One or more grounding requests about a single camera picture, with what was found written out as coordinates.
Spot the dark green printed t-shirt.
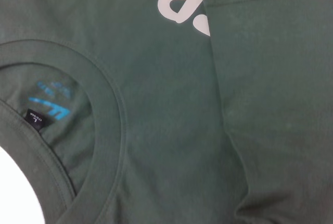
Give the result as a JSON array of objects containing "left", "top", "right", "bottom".
[{"left": 0, "top": 0, "right": 333, "bottom": 224}]

